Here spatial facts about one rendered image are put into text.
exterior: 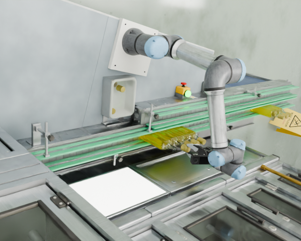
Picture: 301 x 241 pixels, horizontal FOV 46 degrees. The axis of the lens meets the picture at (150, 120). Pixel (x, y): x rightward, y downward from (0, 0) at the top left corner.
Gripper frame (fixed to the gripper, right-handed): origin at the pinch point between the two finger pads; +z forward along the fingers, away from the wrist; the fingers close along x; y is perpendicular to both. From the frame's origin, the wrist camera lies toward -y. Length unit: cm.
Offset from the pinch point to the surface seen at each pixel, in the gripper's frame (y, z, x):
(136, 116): -10.2, 32.9, 10.4
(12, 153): -98, -4, 21
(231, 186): 11.9, -24.3, -15.3
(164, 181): -18.9, -3.4, -13.1
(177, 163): 2.8, 7.5, -12.9
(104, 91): -29, 41, 25
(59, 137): -59, 35, 5
